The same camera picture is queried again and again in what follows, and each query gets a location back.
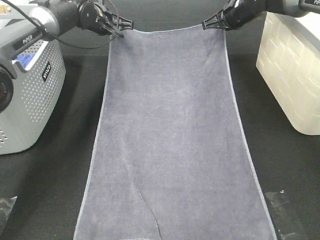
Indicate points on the bright blue cloth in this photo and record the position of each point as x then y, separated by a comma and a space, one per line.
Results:
25, 59

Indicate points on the right clear tape strip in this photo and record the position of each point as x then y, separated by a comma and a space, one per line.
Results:
285, 220

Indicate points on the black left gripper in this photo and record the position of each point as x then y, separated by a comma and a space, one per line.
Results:
91, 16

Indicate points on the grey-blue towel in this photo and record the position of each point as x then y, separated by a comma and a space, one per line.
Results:
170, 159

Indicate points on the cream basket with grey rim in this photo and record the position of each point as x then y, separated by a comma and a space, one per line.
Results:
289, 61

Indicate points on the left clear tape strip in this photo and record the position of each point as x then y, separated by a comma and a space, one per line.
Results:
6, 207

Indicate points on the grey perforated laundry basket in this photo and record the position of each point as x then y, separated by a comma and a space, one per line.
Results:
34, 100

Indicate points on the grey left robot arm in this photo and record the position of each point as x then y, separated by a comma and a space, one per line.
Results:
48, 20

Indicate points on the black basket label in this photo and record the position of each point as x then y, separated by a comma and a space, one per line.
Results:
46, 71

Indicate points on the clear tape strip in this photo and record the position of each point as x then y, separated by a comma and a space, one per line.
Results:
285, 220
6, 207

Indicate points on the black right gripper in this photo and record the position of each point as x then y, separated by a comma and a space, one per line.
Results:
235, 14

